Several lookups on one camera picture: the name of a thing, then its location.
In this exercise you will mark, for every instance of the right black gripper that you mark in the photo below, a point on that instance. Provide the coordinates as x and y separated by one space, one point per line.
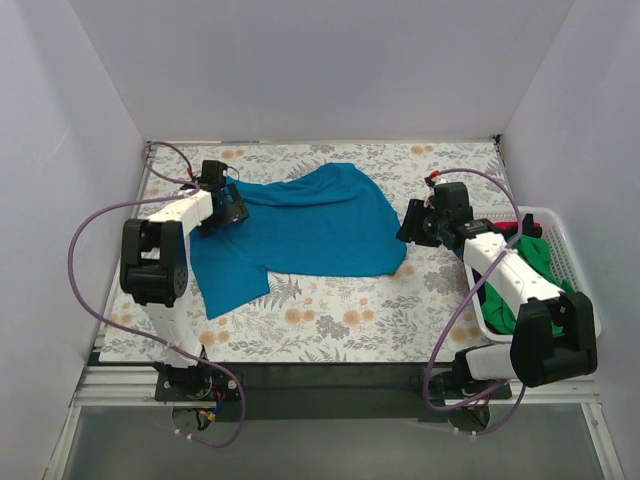
411 226

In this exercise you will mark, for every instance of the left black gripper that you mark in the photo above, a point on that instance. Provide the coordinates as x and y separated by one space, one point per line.
234 209

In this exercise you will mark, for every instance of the blue t shirt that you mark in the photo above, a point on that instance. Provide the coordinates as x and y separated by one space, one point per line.
334 221

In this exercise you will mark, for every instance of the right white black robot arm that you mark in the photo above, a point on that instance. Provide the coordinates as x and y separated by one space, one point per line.
554 338

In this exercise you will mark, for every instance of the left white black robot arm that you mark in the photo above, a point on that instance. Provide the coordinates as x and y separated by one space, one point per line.
154 266

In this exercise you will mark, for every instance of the floral patterned table mat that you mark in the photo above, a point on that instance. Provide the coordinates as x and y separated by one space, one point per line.
385 319

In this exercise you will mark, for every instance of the magenta t shirt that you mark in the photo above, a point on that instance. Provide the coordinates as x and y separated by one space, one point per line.
510 229

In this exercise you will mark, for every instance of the black t shirt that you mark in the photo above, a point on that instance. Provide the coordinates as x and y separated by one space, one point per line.
530 222

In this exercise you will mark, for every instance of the white plastic laundry basket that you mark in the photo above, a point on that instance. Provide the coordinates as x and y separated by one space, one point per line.
564 265

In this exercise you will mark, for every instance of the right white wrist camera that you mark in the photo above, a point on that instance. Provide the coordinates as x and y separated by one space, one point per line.
432 180

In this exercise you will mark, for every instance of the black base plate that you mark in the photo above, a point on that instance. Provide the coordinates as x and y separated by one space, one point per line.
315 391

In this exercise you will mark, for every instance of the aluminium frame rail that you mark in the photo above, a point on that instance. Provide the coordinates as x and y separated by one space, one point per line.
116 386

